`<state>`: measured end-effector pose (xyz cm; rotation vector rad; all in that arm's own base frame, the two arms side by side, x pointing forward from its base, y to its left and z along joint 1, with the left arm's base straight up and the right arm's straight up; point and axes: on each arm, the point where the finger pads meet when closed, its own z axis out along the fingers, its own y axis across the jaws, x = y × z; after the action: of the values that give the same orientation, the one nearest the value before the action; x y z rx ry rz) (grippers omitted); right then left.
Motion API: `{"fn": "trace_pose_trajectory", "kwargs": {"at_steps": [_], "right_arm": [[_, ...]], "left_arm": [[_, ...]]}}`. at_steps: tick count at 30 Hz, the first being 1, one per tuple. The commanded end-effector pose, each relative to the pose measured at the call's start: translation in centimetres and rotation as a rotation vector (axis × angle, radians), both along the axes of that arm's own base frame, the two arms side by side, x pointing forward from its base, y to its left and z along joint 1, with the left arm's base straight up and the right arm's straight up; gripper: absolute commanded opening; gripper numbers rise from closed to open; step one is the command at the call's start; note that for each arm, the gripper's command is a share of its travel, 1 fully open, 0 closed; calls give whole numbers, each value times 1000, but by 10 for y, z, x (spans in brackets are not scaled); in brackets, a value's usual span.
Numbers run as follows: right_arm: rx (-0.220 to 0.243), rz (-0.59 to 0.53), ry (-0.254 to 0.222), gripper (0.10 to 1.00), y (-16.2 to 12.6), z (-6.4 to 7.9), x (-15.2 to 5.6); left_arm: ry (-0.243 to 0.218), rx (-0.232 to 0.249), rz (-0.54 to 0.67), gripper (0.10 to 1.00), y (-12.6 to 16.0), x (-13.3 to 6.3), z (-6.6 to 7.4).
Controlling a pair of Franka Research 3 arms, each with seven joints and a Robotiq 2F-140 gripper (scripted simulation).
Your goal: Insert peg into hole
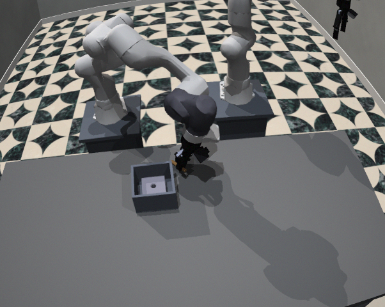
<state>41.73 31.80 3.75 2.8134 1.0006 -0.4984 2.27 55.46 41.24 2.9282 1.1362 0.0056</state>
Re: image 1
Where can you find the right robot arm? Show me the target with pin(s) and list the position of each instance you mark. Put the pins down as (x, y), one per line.
(113, 43)

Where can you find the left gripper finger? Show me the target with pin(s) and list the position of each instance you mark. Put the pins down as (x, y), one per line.
(337, 22)
(344, 21)

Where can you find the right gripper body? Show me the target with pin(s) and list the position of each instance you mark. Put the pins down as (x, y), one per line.
(188, 146)

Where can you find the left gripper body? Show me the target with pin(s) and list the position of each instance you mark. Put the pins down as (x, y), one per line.
(343, 4)

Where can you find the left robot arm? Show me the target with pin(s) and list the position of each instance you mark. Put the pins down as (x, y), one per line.
(236, 87)

